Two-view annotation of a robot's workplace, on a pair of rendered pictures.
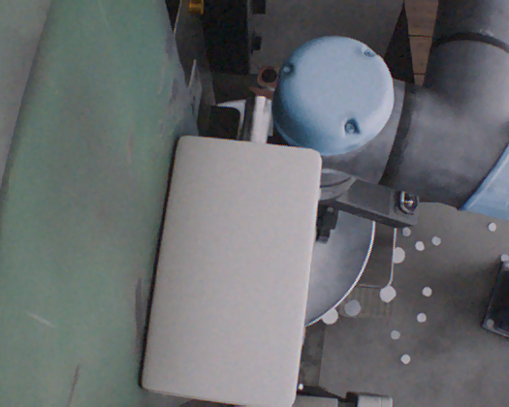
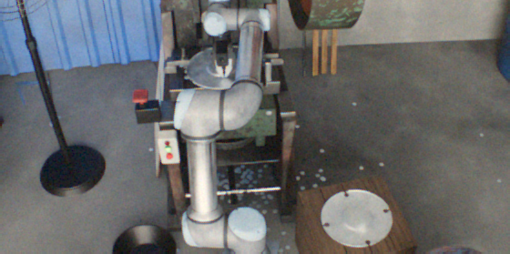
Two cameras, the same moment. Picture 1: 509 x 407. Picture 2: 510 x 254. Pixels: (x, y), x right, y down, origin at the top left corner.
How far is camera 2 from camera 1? 1.77 m
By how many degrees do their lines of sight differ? 48
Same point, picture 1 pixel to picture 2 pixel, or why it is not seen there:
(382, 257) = not seen: hidden behind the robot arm
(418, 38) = (362, 182)
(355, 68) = not seen: outside the picture
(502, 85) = (228, 12)
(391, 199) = (220, 54)
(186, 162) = not seen: outside the picture
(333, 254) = (215, 82)
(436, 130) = (215, 5)
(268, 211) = not seen: outside the picture
